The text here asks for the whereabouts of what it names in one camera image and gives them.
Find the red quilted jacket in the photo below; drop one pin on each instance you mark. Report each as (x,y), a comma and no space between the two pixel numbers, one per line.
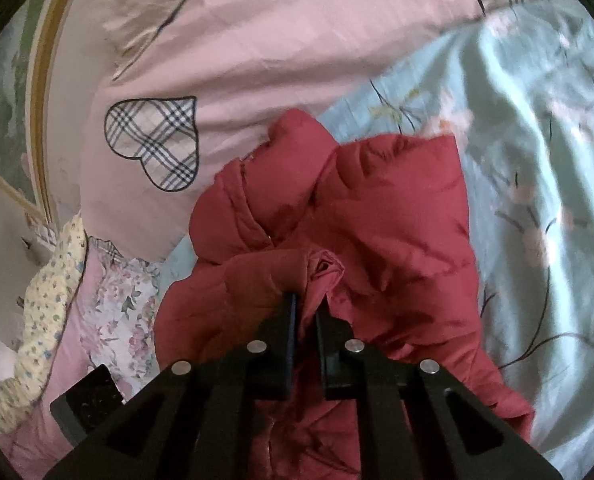
(377,220)

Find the yellow floral pillow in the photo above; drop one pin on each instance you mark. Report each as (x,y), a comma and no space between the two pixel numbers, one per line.
(52,305)

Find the light blue floral bedsheet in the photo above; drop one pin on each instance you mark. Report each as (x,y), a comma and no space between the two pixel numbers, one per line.
(537,160)

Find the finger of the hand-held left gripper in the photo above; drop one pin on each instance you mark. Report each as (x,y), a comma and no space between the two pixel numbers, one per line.
(88,401)

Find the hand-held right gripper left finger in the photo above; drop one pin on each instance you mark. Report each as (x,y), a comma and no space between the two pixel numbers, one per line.
(288,330)

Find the gold-trimmed floral headboard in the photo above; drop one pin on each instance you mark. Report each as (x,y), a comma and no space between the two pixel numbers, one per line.
(7,125)

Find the pink heart-print duvet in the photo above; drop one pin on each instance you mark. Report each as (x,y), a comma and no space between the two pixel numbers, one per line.
(277,60)

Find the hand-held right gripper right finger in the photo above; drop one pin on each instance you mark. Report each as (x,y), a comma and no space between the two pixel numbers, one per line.
(323,345)

